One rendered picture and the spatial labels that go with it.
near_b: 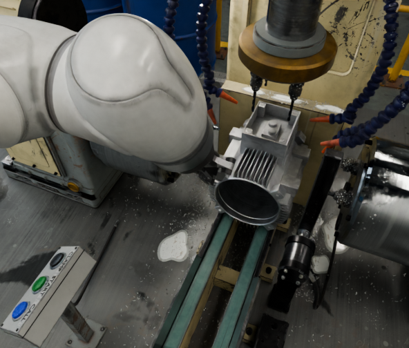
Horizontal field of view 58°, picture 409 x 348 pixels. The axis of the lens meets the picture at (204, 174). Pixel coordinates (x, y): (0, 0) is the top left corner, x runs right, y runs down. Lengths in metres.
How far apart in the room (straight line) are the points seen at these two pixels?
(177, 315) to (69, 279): 0.24
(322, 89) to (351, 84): 0.07
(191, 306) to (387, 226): 0.42
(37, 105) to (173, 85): 0.14
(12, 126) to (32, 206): 0.83
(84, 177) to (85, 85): 0.76
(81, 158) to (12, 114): 0.62
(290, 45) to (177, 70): 0.40
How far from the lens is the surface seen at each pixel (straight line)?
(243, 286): 0.84
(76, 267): 0.73
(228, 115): 0.96
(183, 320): 0.81
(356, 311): 1.01
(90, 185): 1.06
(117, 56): 0.28
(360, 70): 0.95
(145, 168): 0.87
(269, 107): 0.88
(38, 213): 1.18
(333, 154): 0.64
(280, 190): 0.77
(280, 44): 0.67
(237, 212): 0.90
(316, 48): 0.69
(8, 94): 0.37
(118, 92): 0.28
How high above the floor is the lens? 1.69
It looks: 49 degrees down
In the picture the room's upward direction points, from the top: straight up
